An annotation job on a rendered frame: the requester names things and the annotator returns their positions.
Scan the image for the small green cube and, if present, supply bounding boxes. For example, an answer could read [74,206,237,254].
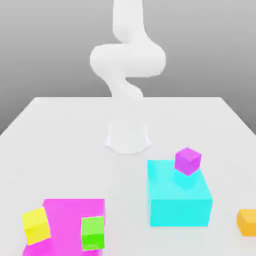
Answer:
[80,215,106,252]

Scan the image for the large magenta box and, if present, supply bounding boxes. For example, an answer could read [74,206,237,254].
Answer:
[21,198,106,256]

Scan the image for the small orange cube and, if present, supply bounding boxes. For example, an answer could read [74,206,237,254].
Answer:
[236,208,256,237]

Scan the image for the small purple cube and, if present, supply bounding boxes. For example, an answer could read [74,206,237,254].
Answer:
[174,146,202,177]

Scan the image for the small yellow cube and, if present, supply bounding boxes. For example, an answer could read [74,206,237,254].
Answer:
[21,207,52,246]

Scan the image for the large cyan box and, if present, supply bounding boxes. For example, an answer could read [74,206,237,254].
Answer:
[146,159,214,228]

